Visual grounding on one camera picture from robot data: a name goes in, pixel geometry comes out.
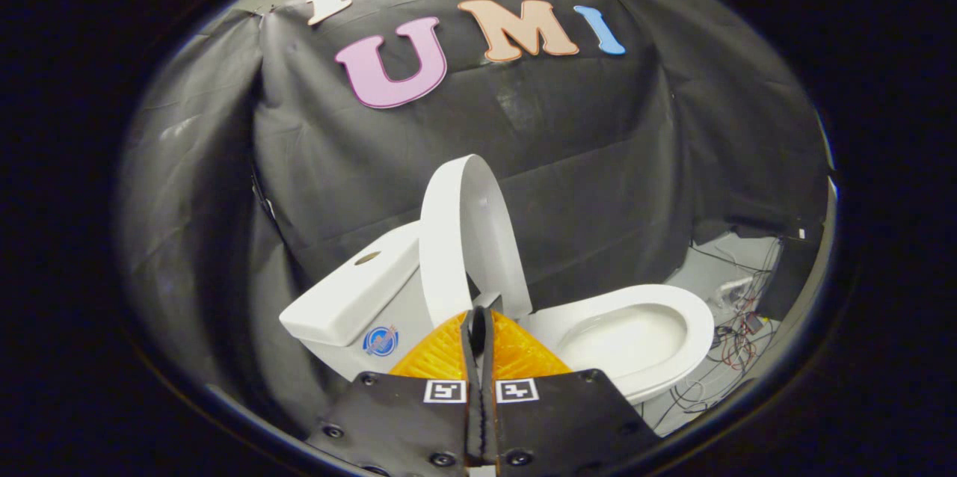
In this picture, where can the black floor equipment box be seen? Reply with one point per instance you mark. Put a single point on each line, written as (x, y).
(792, 275)

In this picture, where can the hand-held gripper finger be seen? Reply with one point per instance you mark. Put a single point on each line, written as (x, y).
(471, 387)
(489, 387)

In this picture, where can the white ceramic toilet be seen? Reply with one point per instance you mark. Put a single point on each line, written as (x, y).
(344, 297)

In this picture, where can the black backdrop cloth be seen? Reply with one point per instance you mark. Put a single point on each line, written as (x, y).
(583, 163)

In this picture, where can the white toilet lid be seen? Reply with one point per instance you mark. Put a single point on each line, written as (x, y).
(448, 238)

